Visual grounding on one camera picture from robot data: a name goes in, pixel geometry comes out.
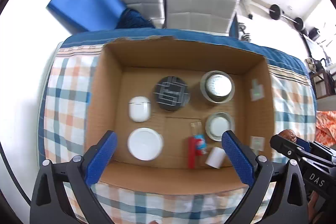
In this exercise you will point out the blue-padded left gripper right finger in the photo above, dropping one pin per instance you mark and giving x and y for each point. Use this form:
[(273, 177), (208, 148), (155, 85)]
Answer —
[(288, 203)]

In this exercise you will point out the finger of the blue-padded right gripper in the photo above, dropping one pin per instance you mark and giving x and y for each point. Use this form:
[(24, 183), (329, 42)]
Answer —
[(303, 143)]

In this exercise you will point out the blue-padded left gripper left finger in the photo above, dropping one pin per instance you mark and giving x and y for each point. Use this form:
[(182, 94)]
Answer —
[(50, 203)]

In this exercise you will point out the brown walnut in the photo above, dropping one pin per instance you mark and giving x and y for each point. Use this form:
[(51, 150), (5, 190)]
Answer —
[(289, 135)]

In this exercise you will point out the small white cylinder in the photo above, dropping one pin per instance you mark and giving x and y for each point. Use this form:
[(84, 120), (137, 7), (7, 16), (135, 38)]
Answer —
[(216, 157)]

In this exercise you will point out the small Pepsi bottle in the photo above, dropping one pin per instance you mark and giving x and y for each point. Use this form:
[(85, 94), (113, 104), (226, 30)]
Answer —
[(199, 138)]

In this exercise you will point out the clear tape roll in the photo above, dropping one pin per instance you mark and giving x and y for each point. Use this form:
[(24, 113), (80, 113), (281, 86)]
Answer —
[(218, 123)]

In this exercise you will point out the red rectangular case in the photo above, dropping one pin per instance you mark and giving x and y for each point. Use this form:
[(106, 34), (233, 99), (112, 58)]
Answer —
[(191, 152)]

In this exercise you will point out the silver metal cup with strainer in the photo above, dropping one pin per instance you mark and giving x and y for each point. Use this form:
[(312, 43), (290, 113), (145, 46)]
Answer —
[(217, 87)]

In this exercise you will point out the white round container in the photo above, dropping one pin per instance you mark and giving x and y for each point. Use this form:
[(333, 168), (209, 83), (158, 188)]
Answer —
[(145, 144)]

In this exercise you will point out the black round ME tin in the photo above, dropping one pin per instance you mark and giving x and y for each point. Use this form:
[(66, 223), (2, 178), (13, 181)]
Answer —
[(171, 93)]

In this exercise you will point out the white earbuds case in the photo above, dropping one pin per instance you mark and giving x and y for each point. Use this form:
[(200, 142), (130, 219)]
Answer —
[(139, 109)]

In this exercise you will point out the orange patterned cloth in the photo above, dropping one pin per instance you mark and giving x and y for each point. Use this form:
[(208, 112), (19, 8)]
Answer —
[(326, 128)]

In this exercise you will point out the dark wooden chair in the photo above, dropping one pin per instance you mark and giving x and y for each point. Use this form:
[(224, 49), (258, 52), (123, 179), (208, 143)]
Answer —
[(323, 83)]

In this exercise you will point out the open cardboard box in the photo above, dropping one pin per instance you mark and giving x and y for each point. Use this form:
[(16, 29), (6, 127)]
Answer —
[(130, 68)]

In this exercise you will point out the plaid tablecloth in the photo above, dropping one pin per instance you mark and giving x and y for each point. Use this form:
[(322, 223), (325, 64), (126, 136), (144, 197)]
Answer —
[(64, 110)]

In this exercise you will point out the short barbell on floor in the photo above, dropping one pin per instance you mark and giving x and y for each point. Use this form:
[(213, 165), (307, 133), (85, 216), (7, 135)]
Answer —
[(276, 13)]

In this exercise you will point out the dark blue knitted cloth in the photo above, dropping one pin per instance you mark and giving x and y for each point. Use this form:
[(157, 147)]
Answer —
[(131, 18)]

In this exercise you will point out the blue folded mat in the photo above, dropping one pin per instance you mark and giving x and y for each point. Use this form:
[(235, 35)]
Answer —
[(89, 15)]

